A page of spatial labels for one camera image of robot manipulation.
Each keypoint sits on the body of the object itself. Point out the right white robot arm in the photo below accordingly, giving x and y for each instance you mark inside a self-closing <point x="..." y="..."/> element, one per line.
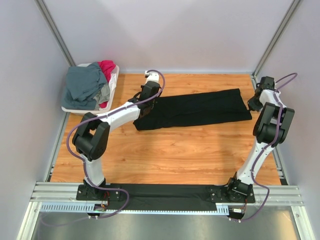
<point x="270" y="130"/>

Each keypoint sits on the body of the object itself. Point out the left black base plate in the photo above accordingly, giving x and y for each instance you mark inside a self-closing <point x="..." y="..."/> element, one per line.
<point x="110" y="192"/>

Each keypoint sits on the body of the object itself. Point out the pink red t-shirt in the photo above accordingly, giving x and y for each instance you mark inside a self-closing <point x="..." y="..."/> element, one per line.
<point x="107" y="66"/>

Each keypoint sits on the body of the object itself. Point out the white t-shirt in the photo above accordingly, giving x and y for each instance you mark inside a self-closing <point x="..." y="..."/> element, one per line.
<point x="112" y="86"/>

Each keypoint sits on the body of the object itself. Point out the slotted grey cable duct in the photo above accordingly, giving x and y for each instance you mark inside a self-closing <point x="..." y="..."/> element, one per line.
<point x="91" y="208"/>

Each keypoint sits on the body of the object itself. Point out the black t-shirt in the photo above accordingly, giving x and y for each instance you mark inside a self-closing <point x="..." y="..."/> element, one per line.
<point x="195" y="110"/>

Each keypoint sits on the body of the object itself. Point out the aluminium frame rail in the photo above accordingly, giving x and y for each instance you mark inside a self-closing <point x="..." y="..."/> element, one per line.
<point x="55" y="192"/>

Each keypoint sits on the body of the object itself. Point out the right corner aluminium post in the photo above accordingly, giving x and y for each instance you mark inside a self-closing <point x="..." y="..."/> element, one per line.
<point x="277" y="35"/>

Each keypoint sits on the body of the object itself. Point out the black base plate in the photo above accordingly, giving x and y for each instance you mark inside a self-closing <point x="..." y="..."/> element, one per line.
<point x="110" y="192"/>
<point x="223" y="194"/>

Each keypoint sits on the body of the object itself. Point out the corner aluminium post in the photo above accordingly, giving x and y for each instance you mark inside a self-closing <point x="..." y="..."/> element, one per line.
<point x="277" y="35"/>
<point x="55" y="31"/>

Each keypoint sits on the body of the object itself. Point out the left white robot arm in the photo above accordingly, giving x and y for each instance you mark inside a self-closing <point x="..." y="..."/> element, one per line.
<point x="91" y="138"/>

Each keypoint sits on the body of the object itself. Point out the white laundry basket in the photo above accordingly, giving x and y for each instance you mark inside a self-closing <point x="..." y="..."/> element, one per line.
<point x="81" y="112"/>

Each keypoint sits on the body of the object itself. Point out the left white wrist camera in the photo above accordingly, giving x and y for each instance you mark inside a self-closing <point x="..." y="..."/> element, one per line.
<point x="151" y="76"/>

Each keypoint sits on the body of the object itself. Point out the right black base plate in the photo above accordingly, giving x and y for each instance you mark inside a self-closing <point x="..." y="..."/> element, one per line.
<point x="223" y="194"/>

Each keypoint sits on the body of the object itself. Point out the light grey t-shirt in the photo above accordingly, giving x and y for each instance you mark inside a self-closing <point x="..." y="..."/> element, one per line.
<point x="102" y="97"/>

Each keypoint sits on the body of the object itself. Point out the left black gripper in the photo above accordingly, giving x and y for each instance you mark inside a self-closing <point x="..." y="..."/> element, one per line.
<point x="155" y="103"/>

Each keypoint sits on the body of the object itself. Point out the left corner aluminium post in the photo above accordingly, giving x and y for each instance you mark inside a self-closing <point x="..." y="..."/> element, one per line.
<point x="55" y="31"/>

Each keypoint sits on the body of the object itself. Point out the teal grey t-shirt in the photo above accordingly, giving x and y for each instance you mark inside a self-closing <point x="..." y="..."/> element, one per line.
<point x="82" y="84"/>

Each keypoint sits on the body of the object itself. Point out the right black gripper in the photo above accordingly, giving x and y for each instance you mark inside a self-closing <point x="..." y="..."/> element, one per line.
<point x="252" y="106"/>

